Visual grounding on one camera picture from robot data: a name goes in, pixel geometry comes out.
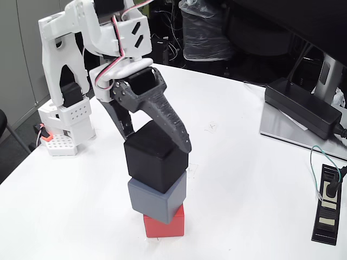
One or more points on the black cube block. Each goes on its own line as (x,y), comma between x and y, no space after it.
(149,162)

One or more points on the grey cube block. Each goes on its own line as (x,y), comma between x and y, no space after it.
(149,203)

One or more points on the black desktop computer case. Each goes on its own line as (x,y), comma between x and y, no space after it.
(160,51)

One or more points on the black flat panel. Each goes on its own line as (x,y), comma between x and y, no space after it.
(92,61)

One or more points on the clear tape with cross mark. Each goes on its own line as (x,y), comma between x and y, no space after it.
(212,126)

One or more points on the clear tape marker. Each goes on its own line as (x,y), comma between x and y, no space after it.
(193,169)

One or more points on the white perforated table clamp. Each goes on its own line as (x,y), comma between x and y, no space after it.
(61,145)

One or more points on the red cube block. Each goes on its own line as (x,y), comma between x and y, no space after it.
(162,228)

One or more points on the black chair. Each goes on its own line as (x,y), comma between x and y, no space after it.
(2,122)

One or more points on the black power adapter brick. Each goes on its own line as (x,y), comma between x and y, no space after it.
(298,108)

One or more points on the silver monitor stand column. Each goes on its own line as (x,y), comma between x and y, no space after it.
(329,73)

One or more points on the crumpled white plastic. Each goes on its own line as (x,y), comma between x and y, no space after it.
(340,97)

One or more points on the black monitor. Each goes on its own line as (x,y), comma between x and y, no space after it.
(311,21)

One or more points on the black power strip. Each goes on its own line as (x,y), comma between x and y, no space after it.
(325,233)

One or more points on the silver monitor base plate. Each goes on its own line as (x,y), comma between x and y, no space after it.
(273,127)

